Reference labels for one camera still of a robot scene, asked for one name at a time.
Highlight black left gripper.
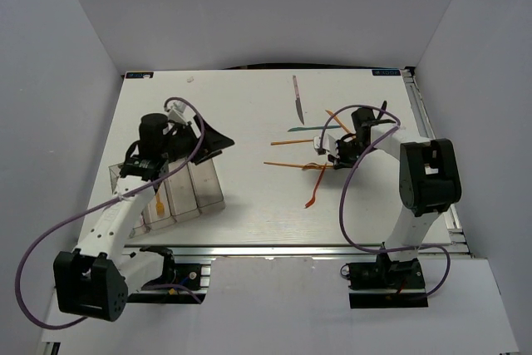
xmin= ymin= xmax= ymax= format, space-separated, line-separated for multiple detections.
xmin=160 ymin=114 xmax=234 ymax=165

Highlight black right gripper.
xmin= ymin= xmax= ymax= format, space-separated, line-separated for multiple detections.
xmin=328 ymin=138 xmax=377 ymax=170

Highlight dark orange plastic fork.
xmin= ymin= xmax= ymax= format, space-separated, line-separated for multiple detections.
xmin=304 ymin=170 xmax=326 ymax=209

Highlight small orange plastic fork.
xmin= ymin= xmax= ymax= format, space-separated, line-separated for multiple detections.
xmin=155 ymin=192 xmax=165 ymax=218

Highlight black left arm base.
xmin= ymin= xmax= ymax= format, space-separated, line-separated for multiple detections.
xmin=121 ymin=246 xmax=210 ymax=304

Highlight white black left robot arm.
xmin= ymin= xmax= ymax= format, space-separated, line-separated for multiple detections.
xmin=53 ymin=111 xmax=234 ymax=322

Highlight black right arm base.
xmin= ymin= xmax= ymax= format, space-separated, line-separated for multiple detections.
xmin=340 ymin=254 xmax=428 ymax=309

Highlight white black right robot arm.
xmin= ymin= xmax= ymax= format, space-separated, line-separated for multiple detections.
xmin=329 ymin=106 xmax=462 ymax=288

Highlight orange plastic knife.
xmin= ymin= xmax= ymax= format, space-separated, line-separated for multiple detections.
xmin=325 ymin=110 xmax=352 ymax=134

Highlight teal plastic knife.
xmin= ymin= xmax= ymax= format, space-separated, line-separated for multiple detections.
xmin=287 ymin=125 xmax=342 ymax=132

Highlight black plastic knife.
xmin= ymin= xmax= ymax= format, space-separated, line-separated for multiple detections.
xmin=377 ymin=100 xmax=387 ymax=119

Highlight orange chopstick lower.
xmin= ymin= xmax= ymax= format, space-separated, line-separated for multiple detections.
xmin=263 ymin=161 xmax=313 ymax=170

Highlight orange chopstick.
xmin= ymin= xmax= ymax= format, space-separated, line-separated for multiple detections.
xmin=270 ymin=139 xmax=313 ymax=146
xmin=263 ymin=161 xmax=313 ymax=170

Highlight orange chopstick upper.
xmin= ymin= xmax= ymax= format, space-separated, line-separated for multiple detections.
xmin=270 ymin=139 xmax=313 ymax=146

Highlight blue corner label right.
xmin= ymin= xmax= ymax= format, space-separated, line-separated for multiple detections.
xmin=372 ymin=69 xmax=401 ymax=76

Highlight blue corner label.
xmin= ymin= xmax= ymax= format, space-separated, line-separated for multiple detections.
xmin=372 ymin=69 xmax=401 ymax=76
xmin=125 ymin=71 xmax=154 ymax=79

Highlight blue corner label left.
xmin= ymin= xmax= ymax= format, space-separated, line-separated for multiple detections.
xmin=125 ymin=71 xmax=154 ymax=79

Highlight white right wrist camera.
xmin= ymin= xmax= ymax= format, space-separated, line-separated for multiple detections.
xmin=313 ymin=134 xmax=337 ymax=158

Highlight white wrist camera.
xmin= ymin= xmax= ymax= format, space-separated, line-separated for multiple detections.
xmin=313 ymin=134 xmax=337 ymax=158
xmin=164 ymin=100 xmax=187 ymax=125

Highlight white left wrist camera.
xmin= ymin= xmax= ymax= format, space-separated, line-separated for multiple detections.
xmin=164 ymin=100 xmax=187 ymax=125

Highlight pink handled metal knife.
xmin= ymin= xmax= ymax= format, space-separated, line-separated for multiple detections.
xmin=292 ymin=75 xmax=305 ymax=125

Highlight aluminium rail frame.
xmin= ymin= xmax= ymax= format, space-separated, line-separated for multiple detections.
xmin=41 ymin=66 xmax=473 ymax=355

